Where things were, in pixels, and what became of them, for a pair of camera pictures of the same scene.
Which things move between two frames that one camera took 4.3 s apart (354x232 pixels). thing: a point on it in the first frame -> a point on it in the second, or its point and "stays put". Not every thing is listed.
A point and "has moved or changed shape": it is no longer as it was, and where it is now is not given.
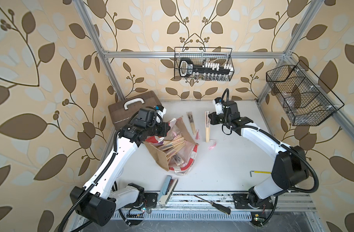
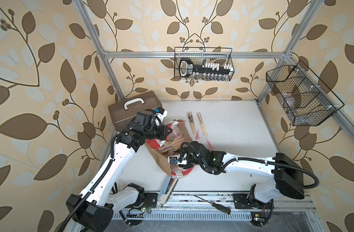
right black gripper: [213, 116] -> [184, 150]
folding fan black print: [190, 118] stays put
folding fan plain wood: [207, 126] has moved or changed shape
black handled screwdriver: [224, 210] stays put
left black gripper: [163, 127] stays put
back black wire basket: [203, 64] stays put
